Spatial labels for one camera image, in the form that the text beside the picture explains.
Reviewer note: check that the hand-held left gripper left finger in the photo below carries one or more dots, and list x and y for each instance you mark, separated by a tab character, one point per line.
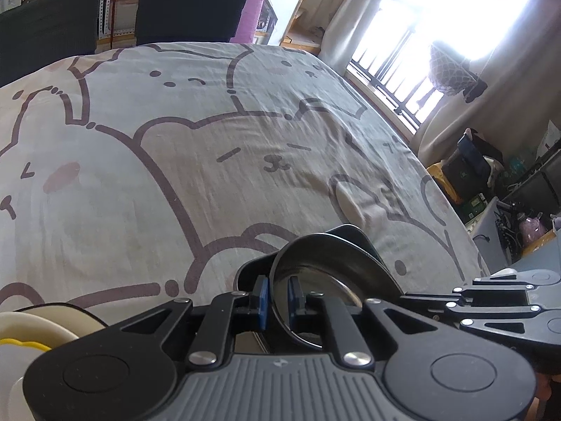
261	302

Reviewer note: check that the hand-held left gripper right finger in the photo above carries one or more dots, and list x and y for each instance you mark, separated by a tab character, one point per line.
298	300

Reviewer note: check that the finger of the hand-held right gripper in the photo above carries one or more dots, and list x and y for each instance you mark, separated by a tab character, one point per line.
491	309
491	294

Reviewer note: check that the round stainless steel bowl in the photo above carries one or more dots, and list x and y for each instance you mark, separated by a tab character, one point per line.
333	272

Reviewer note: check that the rectangular stainless steel tray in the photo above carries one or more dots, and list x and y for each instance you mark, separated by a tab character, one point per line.
355	237

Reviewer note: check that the cream ceramic bowl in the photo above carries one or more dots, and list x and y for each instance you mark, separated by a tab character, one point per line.
44	320

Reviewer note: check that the pink object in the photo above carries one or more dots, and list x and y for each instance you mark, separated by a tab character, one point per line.
532	228

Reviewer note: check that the grey desk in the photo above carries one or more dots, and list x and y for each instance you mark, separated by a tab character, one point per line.
486	237

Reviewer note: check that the dark bag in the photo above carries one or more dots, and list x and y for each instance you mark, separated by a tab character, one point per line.
469	166

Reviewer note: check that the cartoon-print tablecloth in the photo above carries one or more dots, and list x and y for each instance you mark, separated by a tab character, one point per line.
175	162

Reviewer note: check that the beige curtain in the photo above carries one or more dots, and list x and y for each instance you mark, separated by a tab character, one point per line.
504	109
355	13

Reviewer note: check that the hanging patterned net bag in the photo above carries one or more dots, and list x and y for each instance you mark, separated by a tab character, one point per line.
453	72

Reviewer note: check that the black balcony railing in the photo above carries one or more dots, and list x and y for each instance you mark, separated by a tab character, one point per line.
390	79

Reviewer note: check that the wooden staircase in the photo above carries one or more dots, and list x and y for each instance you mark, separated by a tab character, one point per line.
302	37

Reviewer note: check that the purple panel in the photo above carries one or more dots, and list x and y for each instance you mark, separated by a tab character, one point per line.
252	13

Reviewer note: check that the dark fabric chair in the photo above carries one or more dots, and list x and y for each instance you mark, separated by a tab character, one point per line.
48	30
193	8

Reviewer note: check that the white perforated rack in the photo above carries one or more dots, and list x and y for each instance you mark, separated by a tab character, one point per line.
127	13

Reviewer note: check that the red stick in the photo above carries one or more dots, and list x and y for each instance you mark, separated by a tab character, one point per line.
115	13

